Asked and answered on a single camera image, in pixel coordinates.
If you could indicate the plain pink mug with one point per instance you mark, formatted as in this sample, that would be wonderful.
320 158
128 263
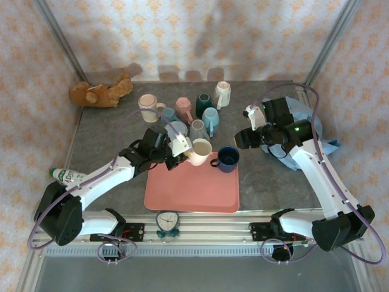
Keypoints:
202 152

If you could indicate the navy blue mug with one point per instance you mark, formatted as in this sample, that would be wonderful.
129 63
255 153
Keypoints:
228 165

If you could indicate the grey mug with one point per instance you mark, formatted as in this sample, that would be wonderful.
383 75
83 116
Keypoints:
197 127

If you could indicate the wide pale blue mug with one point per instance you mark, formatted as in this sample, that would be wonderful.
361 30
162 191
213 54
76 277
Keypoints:
179 126

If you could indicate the light blue mug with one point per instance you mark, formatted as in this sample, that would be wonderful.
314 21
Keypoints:
210 117

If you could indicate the pearlescent mug with gold script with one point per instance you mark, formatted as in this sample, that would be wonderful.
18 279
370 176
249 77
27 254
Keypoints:
147 105

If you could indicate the pink faceted mug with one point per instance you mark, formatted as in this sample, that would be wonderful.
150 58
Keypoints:
183 106

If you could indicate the dark green faceted mug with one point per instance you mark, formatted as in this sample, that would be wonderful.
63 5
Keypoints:
204 103

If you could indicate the white printed mug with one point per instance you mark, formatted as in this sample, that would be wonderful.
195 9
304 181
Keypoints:
223 91

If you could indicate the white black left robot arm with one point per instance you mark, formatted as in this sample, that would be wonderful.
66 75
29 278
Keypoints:
100 179

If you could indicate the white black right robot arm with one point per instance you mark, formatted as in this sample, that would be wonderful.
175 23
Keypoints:
313 179

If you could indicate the teal dotted flower mug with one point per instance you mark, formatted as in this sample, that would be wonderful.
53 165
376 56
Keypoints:
168 115

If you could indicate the pink plastic tray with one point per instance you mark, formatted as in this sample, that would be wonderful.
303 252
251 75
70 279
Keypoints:
191 188

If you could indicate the light blue shirt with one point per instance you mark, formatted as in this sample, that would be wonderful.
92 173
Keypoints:
323 134

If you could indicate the brown teddy bear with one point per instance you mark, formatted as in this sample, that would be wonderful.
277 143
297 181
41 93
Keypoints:
103 94

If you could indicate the teal triangular alarm clock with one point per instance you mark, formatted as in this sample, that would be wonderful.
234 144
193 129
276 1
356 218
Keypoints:
167 220

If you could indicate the green white plastic bottle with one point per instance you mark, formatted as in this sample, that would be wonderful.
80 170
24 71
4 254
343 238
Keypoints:
65 175

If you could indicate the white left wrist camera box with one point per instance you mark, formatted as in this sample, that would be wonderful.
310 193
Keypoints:
180 144

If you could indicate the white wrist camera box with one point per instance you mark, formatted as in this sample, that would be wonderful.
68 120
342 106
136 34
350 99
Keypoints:
254 117
180 144

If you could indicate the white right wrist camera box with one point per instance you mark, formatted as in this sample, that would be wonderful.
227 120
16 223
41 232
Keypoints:
254 117

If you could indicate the aluminium frame rail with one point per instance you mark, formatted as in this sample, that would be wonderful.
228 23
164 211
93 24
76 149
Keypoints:
212 231

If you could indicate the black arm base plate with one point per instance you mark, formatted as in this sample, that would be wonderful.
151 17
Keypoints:
258 231
135 231

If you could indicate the aluminium frame post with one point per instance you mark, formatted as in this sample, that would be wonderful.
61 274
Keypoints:
62 39
332 39

